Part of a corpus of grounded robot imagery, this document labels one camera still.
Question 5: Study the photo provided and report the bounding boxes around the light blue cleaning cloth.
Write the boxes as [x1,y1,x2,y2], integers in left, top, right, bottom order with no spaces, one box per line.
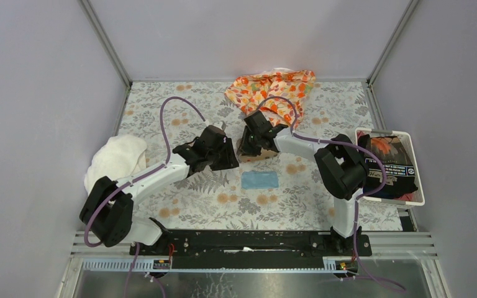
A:
[241,171,279,189]

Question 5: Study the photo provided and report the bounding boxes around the plaid glasses case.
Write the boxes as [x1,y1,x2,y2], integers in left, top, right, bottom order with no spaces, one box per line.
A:
[237,149,278,163]

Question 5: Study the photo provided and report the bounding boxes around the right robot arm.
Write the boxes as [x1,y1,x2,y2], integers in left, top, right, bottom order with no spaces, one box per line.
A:
[238,111,368,256]

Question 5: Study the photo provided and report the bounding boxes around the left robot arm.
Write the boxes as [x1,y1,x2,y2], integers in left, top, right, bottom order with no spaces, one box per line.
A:
[79,125,239,255]

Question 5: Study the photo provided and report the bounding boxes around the orange floral fabric pouch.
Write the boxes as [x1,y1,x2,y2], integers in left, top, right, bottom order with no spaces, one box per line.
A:
[224,68,316,126]

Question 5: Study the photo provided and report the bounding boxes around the white towel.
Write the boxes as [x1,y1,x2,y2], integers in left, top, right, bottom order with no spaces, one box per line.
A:
[84,135,148,194]

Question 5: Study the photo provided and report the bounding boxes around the dark clothing in basket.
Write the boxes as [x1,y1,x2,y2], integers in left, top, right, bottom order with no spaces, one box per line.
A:
[358,132,419,201]

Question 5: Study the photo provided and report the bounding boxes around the white perforated plastic basket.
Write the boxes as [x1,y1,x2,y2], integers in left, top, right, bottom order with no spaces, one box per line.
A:
[355,127,425,209]

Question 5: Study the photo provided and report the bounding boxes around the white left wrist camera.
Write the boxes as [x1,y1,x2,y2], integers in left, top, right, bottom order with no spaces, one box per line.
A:
[211,120,227,131]

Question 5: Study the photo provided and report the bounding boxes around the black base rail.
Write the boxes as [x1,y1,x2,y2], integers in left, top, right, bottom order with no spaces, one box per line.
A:
[129,229,373,269]

